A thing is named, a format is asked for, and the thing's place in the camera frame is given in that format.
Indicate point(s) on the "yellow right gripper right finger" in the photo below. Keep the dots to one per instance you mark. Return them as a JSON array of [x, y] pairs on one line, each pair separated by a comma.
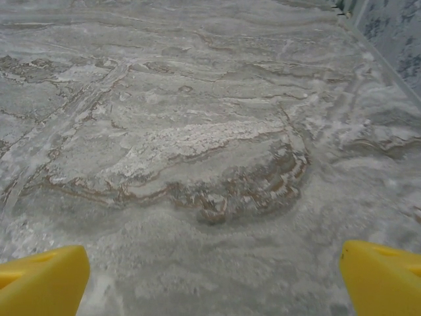
[[385, 283]]

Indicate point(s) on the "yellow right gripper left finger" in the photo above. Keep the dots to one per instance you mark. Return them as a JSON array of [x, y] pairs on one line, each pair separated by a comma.
[[42, 283]]

